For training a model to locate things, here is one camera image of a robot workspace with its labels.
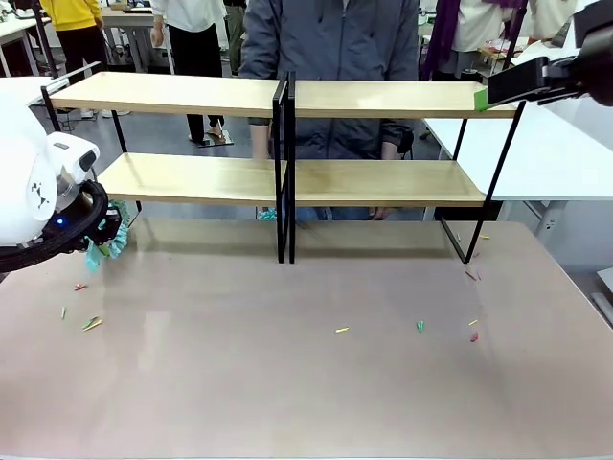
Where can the grey background desk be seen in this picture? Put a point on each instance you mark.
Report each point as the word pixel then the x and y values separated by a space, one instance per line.
pixel 129 19

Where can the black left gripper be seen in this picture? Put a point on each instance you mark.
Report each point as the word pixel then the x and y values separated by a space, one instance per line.
pixel 107 225

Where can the teal fluffy item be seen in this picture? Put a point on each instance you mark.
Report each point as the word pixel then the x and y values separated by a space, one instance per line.
pixel 269 214

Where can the white table with dark edge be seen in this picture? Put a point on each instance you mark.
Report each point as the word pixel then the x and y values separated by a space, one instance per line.
pixel 29 86

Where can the person with purple scarf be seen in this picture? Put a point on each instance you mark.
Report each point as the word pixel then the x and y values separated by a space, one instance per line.
pixel 471 29

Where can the person in white shirt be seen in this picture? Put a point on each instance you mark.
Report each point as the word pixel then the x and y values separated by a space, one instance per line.
pixel 196 48

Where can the black tripod stand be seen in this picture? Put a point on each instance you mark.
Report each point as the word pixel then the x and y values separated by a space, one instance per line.
pixel 45 38

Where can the wooden shelf unit black frame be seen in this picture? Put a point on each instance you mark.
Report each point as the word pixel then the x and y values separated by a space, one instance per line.
pixel 167 93
pixel 383 98

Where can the white background desk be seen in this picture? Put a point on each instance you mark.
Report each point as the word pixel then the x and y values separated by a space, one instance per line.
pixel 16 33

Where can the person's left hand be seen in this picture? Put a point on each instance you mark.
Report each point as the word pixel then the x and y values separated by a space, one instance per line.
pixel 381 213

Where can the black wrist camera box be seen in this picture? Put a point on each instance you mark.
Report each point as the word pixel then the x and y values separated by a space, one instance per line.
pixel 596 21

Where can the white side table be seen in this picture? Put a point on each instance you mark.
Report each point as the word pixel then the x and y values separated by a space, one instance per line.
pixel 551 158

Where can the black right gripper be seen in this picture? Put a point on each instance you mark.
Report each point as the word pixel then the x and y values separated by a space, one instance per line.
pixel 594 72

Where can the person's left forearm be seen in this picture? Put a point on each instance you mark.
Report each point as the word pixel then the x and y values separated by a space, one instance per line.
pixel 390 151

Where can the person in grey jacket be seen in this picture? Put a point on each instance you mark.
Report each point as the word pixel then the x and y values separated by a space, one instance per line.
pixel 330 48

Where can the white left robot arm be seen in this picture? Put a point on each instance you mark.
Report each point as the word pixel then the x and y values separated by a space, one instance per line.
pixel 19 167

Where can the person in yellow top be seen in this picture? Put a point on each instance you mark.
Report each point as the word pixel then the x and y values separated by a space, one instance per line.
pixel 79 29

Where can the teal microfiber duster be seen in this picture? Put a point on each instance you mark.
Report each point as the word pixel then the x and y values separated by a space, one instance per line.
pixel 120 239

